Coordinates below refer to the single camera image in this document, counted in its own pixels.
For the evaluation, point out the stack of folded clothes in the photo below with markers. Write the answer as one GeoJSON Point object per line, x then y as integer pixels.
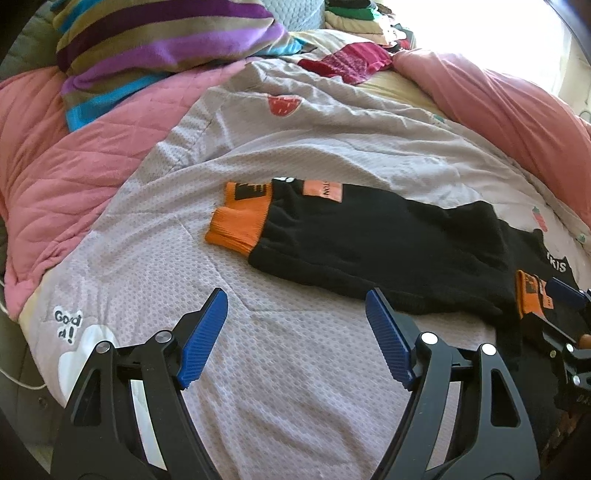
{"type": "Point", "coordinates": [364, 23]}

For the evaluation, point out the black pants with orange cuffs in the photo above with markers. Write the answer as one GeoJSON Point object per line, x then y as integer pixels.
{"type": "Point", "coordinates": [369, 244]}

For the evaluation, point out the pink quilted blanket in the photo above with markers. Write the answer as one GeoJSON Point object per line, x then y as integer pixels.
{"type": "Point", "coordinates": [69, 166]}

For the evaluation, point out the grey green cloth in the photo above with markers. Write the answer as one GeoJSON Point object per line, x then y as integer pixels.
{"type": "Point", "coordinates": [39, 46]}

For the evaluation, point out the purple olive striped cloth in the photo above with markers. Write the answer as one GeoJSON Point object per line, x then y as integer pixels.
{"type": "Point", "coordinates": [152, 46]}

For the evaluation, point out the pale yellow bed sheet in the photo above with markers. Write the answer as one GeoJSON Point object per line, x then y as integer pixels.
{"type": "Point", "coordinates": [401, 90]}

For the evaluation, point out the dark red cloth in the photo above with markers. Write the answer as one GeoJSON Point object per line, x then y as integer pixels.
{"type": "Point", "coordinates": [346, 60]}

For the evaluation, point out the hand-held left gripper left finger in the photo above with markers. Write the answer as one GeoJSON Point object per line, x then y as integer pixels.
{"type": "Point", "coordinates": [203, 334]}

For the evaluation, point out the grey strawberry print blanket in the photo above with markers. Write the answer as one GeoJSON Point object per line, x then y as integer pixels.
{"type": "Point", "coordinates": [286, 383]}

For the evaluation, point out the light blue pillow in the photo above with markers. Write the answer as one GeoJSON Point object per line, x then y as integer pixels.
{"type": "Point", "coordinates": [295, 14]}

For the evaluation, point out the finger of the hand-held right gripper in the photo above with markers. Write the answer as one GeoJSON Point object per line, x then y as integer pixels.
{"type": "Point", "coordinates": [549, 330]}
{"type": "Point", "coordinates": [564, 290]}

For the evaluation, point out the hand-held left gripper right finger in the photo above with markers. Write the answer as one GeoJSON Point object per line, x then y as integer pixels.
{"type": "Point", "coordinates": [387, 334]}

